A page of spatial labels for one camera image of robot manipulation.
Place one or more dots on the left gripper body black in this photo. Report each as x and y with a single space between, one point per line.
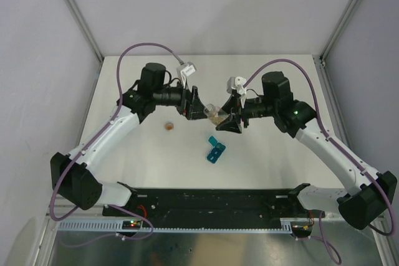
184 109

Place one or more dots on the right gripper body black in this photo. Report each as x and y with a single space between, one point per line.
243 112

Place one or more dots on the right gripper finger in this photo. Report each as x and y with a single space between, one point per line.
232 124
232 104

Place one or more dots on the gold bottle cap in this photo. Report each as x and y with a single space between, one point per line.
169 126

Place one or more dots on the teal weekly pill organizer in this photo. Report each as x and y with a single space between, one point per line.
216 151

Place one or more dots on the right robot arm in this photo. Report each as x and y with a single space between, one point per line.
366 192

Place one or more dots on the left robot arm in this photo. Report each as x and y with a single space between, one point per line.
73 174

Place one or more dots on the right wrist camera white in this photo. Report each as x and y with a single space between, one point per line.
237 84

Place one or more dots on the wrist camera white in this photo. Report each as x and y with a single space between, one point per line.
237 84
184 71

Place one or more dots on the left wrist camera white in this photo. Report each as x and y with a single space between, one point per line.
184 71

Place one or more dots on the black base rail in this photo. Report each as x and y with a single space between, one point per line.
213 208

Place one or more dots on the left aluminium frame post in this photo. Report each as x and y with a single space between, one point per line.
83 26

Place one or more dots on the aluminium frame post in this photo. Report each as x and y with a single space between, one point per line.
83 26
339 28

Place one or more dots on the right aluminium frame post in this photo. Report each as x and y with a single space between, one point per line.
339 28

